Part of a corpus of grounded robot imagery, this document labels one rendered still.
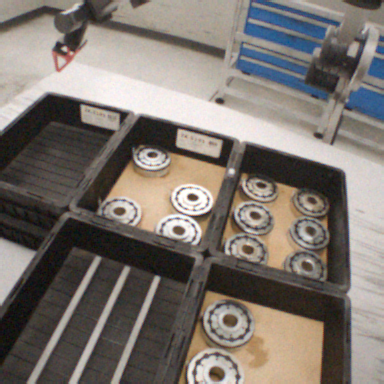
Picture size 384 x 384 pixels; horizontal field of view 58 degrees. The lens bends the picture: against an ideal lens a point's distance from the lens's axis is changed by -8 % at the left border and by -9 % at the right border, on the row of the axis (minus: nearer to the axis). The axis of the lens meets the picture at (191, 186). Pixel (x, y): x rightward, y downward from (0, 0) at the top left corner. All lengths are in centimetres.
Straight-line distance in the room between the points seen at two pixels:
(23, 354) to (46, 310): 10
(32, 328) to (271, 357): 46
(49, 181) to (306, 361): 74
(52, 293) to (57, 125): 59
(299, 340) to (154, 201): 47
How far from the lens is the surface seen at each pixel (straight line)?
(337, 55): 116
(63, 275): 81
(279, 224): 95
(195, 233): 84
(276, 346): 77
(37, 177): 102
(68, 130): 117
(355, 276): 113
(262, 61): 279
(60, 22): 107
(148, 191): 96
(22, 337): 76
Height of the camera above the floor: 150
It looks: 43 degrees down
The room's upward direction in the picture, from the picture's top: 10 degrees clockwise
